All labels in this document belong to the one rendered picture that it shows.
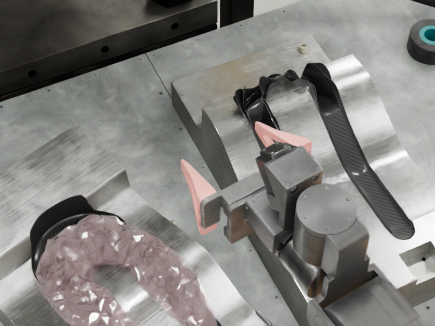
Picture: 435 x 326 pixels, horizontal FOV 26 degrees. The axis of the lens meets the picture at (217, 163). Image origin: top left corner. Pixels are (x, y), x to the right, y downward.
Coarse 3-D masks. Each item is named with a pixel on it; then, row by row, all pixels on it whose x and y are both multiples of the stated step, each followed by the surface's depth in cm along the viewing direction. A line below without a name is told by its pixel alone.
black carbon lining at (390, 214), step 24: (288, 72) 143; (312, 72) 146; (240, 96) 142; (264, 96) 142; (312, 96) 143; (336, 96) 143; (264, 120) 144; (336, 120) 143; (336, 144) 142; (360, 168) 142; (360, 192) 138; (384, 192) 139; (384, 216) 136
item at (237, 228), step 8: (256, 192) 96; (240, 200) 95; (224, 208) 96; (232, 208) 95; (240, 208) 95; (232, 216) 96; (240, 216) 97; (232, 224) 97; (240, 224) 98; (248, 224) 99; (224, 232) 99; (232, 232) 98; (240, 232) 99; (248, 232) 100; (232, 240) 99; (288, 240) 94; (280, 248) 95
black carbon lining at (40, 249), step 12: (60, 204) 134; (72, 204) 135; (84, 204) 136; (48, 216) 134; (60, 216) 136; (72, 216) 138; (84, 216) 138; (36, 228) 133; (48, 228) 136; (60, 228) 137; (36, 240) 134; (36, 252) 134; (36, 264) 133; (36, 276) 131
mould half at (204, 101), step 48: (288, 48) 159; (192, 96) 153; (288, 96) 143; (240, 144) 139; (384, 144) 143; (432, 192) 138; (384, 240) 133; (432, 240) 133; (288, 288) 133; (432, 288) 134
